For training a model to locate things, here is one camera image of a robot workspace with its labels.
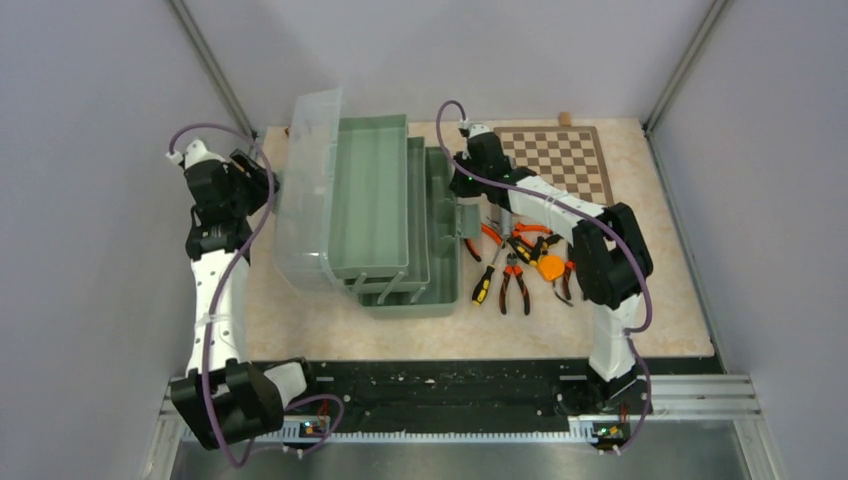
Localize orange needle nose pliers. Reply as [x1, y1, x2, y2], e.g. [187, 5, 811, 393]
[561, 243, 576, 305]

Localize orange long nose pliers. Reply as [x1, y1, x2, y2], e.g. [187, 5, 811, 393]
[512, 222, 552, 236]

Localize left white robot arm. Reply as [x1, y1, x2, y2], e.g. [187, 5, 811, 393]
[170, 140, 321, 450]

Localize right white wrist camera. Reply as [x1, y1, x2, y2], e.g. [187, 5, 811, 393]
[458, 119, 491, 139]

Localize wooden chessboard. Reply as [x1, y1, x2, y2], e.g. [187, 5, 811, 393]
[494, 126, 615, 206]

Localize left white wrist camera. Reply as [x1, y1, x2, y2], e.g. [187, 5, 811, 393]
[166, 138, 229, 170]

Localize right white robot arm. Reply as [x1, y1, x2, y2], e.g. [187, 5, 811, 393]
[450, 123, 653, 412]

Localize grey metal flashlight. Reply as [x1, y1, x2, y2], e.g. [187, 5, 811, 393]
[488, 205, 513, 237]

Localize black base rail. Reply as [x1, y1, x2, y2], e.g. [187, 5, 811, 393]
[258, 359, 654, 439]

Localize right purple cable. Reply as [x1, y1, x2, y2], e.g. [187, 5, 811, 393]
[435, 100, 657, 455]

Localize large black yellow screwdriver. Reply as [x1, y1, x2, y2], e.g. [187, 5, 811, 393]
[471, 241, 506, 306]

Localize orange combination pliers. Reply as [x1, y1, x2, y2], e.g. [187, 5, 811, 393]
[463, 224, 502, 263]

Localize green plastic toolbox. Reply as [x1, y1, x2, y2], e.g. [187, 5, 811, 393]
[273, 89, 481, 319]

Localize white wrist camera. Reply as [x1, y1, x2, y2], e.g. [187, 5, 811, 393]
[166, 138, 229, 170]
[458, 119, 491, 139]

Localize orange tape measure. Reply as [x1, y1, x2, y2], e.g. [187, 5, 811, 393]
[536, 255, 566, 283]

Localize orange diagonal cutters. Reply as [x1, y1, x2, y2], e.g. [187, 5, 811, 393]
[498, 252, 532, 317]

